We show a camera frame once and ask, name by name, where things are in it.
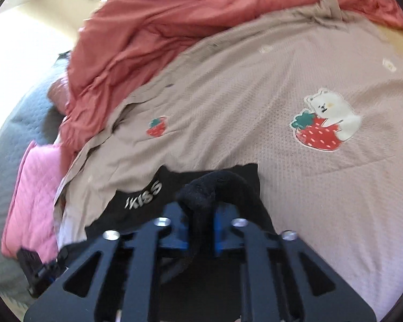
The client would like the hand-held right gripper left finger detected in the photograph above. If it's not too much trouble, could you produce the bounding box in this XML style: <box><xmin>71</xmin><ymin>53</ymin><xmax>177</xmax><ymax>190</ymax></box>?
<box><xmin>23</xmin><ymin>204</ymin><xmax>189</xmax><ymax>322</ymax></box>

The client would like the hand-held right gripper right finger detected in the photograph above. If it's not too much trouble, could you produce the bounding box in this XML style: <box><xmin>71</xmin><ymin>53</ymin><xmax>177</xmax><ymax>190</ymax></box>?
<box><xmin>215</xmin><ymin>208</ymin><xmax>377</xmax><ymax>322</ymax></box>

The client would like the black sweater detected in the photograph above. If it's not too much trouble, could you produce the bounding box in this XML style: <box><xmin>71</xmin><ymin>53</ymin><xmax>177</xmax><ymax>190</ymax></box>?
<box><xmin>84</xmin><ymin>164</ymin><xmax>276</xmax><ymax>276</ymax></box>

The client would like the pink quilted blanket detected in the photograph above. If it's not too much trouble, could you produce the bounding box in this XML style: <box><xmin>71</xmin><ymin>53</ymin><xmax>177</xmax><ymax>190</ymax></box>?
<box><xmin>2</xmin><ymin>141</ymin><xmax>74</xmax><ymax>265</ymax></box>

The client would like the beige printed blanket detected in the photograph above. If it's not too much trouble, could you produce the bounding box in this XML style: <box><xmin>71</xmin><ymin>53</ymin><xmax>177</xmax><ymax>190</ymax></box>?
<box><xmin>54</xmin><ymin>0</ymin><xmax>403</xmax><ymax>322</ymax></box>

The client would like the dusty pink cushion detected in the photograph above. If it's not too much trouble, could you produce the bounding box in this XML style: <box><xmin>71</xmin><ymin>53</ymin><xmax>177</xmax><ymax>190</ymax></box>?
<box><xmin>48</xmin><ymin>75</ymin><xmax>71</xmax><ymax>115</ymax></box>

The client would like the coral red duvet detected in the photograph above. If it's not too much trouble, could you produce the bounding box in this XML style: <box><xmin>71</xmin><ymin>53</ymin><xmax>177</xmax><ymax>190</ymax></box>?
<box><xmin>59</xmin><ymin>0</ymin><xmax>403</xmax><ymax>175</ymax></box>

